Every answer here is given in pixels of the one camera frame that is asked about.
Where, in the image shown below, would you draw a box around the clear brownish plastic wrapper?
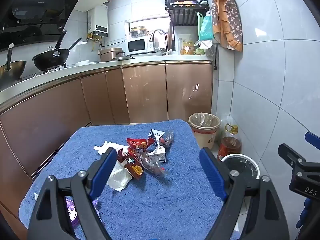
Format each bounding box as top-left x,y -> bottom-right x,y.
137,150 -> 170,178

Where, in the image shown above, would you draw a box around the beige bin with clear liner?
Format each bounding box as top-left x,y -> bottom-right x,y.
188,112 -> 221,151

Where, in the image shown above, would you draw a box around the black dish rack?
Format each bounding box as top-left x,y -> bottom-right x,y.
163,0 -> 211,27

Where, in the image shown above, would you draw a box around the black range hood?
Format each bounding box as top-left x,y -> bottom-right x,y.
0,0 -> 86,51

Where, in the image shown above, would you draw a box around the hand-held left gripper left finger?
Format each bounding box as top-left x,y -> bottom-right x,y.
27,147 -> 117,240

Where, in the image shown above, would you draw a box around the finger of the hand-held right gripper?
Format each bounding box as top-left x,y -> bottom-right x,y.
304,131 -> 320,151
278,143 -> 308,167

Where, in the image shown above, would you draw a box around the purple plastic lid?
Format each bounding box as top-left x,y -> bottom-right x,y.
65,196 -> 81,227

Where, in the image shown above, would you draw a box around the cooking oil bottle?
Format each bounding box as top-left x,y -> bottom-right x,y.
216,124 -> 242,162

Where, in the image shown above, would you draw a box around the brass wok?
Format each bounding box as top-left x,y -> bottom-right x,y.
0,43 -> 27,86

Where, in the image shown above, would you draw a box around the white blue milk carton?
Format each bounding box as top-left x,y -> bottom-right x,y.
147,129 -> 167,165

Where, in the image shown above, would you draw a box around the white bin with black liner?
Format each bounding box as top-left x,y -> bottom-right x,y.
221,154 -> 260,180

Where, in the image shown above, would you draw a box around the dark red snack wrapper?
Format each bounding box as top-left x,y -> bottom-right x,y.
117,149 -> 145,181

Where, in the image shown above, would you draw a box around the gas stove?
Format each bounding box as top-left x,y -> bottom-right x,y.
19,64 -> 68,81

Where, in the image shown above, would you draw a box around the white plastic bag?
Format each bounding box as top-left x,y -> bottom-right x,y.
194,39 -> 213,51

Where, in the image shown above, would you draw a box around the blue towel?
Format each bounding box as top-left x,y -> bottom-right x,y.
19,119 -> 240,240

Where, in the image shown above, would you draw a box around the glass pot with gold rim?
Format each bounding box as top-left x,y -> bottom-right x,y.
130,26 -> 150,39

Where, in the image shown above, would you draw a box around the clear wrapper with dark residue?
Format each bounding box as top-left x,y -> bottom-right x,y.
159,129 -> 176,148

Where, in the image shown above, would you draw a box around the black wok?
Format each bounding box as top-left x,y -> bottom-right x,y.
32,37 -> 83,71

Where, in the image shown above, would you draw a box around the green plastic bag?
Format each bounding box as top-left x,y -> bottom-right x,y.
197,11 -> 215,42

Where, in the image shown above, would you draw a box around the yellow plastic jar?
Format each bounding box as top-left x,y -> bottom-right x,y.
179,38 -> 195,55

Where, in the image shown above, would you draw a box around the black kitchen faucet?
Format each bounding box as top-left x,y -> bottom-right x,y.
149,29 -> 169,53

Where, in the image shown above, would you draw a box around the yellow gas pipes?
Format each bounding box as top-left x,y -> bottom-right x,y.
86,33 -> 103,52

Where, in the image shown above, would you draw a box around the brown rice cooker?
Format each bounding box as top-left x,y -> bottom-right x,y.
98,47 -> 124,62

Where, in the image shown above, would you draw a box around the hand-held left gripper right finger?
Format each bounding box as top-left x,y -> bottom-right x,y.
199,147 -> 291,240

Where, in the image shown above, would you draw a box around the glass pot lid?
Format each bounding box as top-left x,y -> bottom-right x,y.
110,51 -> 136,62

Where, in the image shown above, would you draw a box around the brown kitchen base cabinet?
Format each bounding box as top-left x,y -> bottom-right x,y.
0,60 -> 214,233

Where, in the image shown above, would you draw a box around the white water heater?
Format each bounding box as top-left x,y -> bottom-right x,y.
87,3 -> 109,37

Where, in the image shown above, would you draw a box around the orange brown floral apron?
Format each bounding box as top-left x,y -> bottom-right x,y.
209,0 -> 243,53

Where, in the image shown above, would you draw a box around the white microwave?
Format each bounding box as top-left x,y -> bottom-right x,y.
126,36 -> 149,56

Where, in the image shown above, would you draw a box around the person's right hand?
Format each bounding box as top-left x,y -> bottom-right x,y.
296,199 -> 313,233

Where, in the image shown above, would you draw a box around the bright red snack wrapper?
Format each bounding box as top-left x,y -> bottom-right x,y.
126,137 -> 156,153

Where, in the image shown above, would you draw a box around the white tissue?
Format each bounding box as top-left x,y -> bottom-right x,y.
93,141 -> 125,155
107,160 -> 133,192

